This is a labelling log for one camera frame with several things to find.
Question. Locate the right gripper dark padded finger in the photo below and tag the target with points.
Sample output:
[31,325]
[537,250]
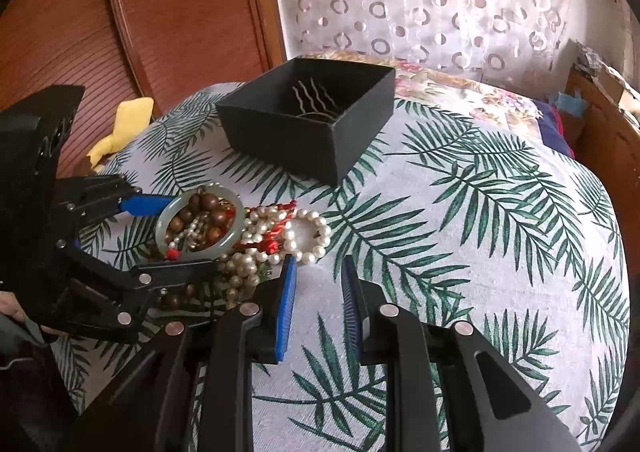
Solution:
[370,320]

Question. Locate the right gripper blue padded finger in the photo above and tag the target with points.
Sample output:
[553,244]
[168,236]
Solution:
[84,201]
[268,342]

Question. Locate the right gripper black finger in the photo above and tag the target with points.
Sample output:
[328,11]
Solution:
[102,302]

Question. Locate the green jade bangle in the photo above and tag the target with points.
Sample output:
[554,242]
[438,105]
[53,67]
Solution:
[203,223]

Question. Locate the purple crystal flower hairpin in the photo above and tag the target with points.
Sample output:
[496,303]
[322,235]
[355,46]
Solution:
[314,102]

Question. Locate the black open jewelry box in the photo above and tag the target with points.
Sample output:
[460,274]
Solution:
[260,118]

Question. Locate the person's left hand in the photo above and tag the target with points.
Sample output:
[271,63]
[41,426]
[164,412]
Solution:
[11,308]

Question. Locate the yellow plush toy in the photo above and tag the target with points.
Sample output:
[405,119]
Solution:
[131,118]

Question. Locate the palm leaf printed cloth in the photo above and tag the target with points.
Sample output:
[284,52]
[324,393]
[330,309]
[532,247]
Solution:
[455,219]

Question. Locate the floral bed quilt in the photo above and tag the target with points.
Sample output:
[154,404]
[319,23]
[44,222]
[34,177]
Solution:
[419,85]

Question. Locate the navy blue blanket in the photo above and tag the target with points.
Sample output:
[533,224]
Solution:
[551,129]

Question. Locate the blue bag by cabinet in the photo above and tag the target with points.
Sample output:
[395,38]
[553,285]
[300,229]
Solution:
[573,105]

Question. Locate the wooden side cabinet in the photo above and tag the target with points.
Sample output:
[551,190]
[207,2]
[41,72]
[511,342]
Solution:
[609,147]

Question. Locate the cardboard box on cabinet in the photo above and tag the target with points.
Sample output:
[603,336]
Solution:
[611,85]

